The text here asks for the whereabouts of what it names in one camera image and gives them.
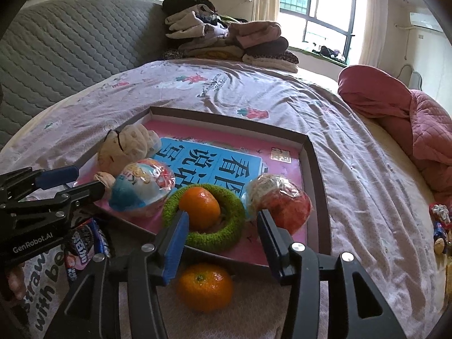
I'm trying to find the person's left hand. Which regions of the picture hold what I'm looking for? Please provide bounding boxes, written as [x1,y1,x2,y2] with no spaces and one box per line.
[5,263,31,306]

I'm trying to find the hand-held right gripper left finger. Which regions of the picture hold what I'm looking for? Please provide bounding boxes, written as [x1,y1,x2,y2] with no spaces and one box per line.
[42,210,191,339]

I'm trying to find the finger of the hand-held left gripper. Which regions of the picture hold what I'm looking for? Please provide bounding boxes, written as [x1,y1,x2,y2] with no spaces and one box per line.
[12,165,80,193]
[10,180,107,220]

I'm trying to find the orange egg toy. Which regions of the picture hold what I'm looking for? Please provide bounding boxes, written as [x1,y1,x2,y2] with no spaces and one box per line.
[245,174,313,235]

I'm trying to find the blue cookie packet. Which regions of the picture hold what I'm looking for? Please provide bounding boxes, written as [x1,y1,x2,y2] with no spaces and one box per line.
[64,217,115,283]

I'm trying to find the beige plush toy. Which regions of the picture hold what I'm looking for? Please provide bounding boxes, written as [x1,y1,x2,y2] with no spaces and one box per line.
[95,123,163,189]

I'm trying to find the orange tangerine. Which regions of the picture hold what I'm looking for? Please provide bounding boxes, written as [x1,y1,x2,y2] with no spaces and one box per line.
[177,263,234,313]
[178,187,221,232]

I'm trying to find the grey quilted headboard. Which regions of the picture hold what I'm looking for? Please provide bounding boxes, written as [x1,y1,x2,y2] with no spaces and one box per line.
[0,0,170,149]

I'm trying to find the small toy figures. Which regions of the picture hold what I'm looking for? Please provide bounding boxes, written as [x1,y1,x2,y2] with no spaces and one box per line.
[429,203,451,225]

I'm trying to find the lilac printed bed sheet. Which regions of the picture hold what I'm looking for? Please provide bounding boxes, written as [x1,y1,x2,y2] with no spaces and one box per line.
[0,59,452,339]

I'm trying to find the green knitted ring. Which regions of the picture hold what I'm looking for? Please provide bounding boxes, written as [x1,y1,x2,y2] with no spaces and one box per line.
[162,184,246,254]

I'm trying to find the pink cardboard tray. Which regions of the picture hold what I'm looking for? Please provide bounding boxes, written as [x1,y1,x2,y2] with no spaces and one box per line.
[76,106,333,272]

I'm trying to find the pink quilted blanket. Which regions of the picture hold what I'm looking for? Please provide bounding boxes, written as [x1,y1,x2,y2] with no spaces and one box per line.
[337,64,452,205]

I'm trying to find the dark cloth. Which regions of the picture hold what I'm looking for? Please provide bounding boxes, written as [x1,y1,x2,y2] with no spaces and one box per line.
[318,45,343,59]

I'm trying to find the white air conditioner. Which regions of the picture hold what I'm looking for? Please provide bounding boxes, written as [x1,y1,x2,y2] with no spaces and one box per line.
[409,12,446,32]

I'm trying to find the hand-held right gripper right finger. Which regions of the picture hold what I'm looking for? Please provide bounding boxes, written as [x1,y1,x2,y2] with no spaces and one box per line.
[257,209,410,339]

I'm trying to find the window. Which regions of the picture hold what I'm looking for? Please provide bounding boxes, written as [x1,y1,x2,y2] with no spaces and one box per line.
[279,0,359,60]

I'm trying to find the blue egg toy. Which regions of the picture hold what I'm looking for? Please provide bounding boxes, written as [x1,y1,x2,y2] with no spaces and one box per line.
[108,158,176,218]

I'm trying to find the pile of folded clothes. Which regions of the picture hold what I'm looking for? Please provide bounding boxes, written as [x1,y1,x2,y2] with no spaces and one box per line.
[162,0,300,75]

